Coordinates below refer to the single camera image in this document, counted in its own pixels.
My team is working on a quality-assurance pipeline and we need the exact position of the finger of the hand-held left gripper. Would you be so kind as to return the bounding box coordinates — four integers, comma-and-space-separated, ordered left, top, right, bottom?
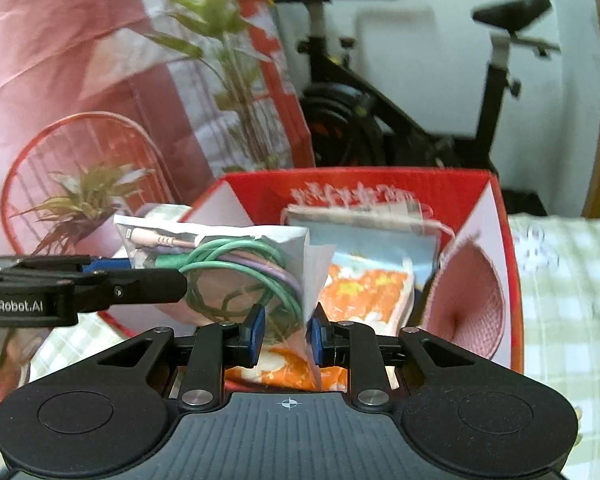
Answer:
75, 267, 189, 309
11, 256, 132, 274

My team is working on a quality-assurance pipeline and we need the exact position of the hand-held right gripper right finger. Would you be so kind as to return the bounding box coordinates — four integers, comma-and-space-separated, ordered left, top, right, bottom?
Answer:
307, 302, 482, 409

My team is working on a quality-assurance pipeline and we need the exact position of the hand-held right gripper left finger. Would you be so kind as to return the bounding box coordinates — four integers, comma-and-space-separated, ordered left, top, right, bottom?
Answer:
95, 304, 268, 412

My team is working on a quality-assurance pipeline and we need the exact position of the orange patterned cloth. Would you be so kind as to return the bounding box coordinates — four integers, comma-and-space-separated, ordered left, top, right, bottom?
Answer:
225, 259, 417, 394

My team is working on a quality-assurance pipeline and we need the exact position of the purple cable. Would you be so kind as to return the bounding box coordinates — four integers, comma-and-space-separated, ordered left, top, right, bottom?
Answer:
219, 254, 304, 303

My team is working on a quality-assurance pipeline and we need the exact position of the green cable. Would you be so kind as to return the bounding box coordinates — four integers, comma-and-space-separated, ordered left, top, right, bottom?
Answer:
154, 239, 307, 327

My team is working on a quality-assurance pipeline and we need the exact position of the clear plastic bag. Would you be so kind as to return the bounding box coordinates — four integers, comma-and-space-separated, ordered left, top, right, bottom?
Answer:
113, 204, 339, 392

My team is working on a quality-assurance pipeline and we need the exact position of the light blue pouch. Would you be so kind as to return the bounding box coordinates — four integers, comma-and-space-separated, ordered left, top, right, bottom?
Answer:
282, 204, 442, 292

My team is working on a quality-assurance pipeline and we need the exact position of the red cardboard box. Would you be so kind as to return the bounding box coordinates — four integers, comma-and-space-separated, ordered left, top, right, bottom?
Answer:
97, 169, 526, 377

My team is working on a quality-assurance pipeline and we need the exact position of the pink knitted cloth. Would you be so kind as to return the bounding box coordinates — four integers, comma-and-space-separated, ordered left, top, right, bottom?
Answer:
422, 232, 507, 362

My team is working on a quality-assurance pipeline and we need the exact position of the person's left hand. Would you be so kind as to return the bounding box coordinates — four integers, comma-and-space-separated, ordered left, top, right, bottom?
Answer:
0, 329, 42, 442

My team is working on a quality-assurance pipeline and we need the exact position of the plant printed curtain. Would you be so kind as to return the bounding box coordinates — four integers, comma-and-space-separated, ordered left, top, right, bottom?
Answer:
0, 0, 317, 257

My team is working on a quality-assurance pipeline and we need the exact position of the black exercise bike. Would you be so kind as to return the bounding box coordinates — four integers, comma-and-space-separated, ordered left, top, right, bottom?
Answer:
257, 0, 564, 217

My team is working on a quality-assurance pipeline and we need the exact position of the checkered tablecloth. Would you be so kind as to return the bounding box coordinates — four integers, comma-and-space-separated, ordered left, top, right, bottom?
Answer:
29, 212, 600, 480

